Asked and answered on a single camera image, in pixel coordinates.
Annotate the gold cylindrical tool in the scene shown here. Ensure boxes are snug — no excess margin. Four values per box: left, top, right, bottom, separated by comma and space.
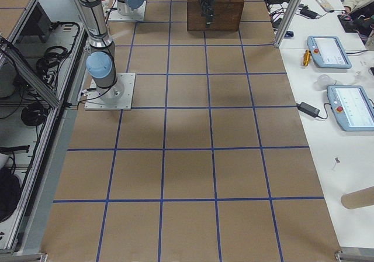
302, 50, 311, 67

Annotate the teach pendant tablet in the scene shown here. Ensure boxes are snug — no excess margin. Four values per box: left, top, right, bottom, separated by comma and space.
327, 85, 373, 132
306, 36, 352, 70

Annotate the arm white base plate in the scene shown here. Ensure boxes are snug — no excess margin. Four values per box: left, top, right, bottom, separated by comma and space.
108, 0, 147, 22
84, 73, 136, 111

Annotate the white light bulb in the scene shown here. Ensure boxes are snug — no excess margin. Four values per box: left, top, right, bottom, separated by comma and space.
313, 74, 342, 91

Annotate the aluminium frame post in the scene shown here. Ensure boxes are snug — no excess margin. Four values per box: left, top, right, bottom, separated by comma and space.
273, 0, 302, 48

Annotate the lower teach pendant tablet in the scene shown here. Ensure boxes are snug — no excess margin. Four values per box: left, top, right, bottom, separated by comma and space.
327, 85, 373, 132

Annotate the black power adapter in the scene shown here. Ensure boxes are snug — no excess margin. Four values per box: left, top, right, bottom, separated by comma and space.
296, 102, 320, 118

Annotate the upper teach pendant tablet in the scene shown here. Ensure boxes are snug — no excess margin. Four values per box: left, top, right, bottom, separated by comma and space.
306, 36, 352, 70

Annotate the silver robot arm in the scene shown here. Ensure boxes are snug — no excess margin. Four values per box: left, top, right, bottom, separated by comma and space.
117, 0, 144, 16
75, 0, 215, 111

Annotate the small blue black device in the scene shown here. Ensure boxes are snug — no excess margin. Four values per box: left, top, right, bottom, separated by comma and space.
285, 30, 294, 39

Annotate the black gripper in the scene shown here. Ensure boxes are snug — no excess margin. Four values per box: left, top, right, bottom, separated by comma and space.
199, 0, 215, 28

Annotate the white smartphone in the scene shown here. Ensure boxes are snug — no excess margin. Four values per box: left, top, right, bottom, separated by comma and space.
316, 0, 334, 12

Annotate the cardboard tube roll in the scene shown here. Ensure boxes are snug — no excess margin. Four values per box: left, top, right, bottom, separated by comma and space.
341, 187, 374, 209

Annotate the dark wooden cabinet box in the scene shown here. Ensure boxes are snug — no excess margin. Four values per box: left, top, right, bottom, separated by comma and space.
187, 0, 244, 32

